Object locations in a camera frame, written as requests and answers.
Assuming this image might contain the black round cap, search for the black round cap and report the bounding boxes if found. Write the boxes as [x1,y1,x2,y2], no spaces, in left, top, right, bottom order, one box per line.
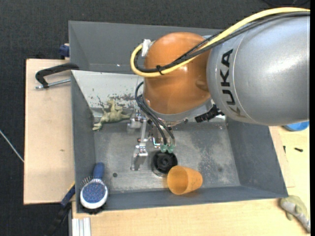
[151,151,178,175]

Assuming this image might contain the green toy dinosaur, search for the green toy dinosaur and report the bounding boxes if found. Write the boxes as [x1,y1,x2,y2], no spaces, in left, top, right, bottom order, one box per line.
[92,99,131,132]

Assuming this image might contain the pale wood flat board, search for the pale wood flat board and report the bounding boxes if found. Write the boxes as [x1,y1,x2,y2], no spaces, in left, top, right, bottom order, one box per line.
[23,59,76,205]

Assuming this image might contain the orange plastic cup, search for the orange plastic cup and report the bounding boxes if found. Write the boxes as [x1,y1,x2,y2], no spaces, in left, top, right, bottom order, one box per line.
[166,165,204,196]

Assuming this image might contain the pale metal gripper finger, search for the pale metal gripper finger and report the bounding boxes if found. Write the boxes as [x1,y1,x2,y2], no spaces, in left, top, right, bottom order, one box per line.
[130,145,150,171]
[126,116,146,133]

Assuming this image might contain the black cylinder on white bracket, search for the black cylinder on white bracket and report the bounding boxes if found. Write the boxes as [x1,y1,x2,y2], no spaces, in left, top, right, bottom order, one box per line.
[194,104,226,123]

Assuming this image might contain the pale green work glove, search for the pale green work glove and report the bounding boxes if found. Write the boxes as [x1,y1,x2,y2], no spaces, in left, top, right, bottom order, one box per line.
[279,195,310,233]

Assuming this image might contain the blue and white hairbrush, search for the blue and white hairbrush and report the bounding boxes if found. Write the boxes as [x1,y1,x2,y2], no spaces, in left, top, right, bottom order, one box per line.
[79,162,109,210]

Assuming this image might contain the grey metal bin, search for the grey metal bin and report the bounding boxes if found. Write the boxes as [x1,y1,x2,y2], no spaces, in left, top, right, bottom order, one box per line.
[68,20,289,212]

